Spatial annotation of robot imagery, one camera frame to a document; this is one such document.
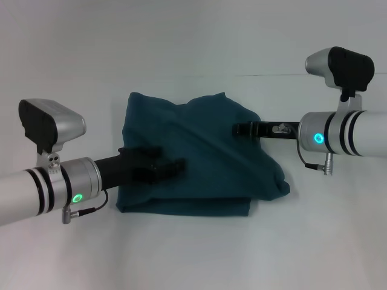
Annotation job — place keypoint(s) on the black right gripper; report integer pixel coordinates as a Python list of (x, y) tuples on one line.
[(272, 130)]

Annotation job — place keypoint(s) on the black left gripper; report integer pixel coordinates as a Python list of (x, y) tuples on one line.
[(127, 169)]

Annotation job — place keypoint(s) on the blue teal shirt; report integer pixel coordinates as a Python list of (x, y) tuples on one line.
[(211, 169)]

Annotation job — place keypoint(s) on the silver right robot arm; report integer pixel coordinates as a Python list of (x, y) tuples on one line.
[(344, 133)]

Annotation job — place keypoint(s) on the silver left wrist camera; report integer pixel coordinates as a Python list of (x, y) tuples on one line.
[(51, 124)]

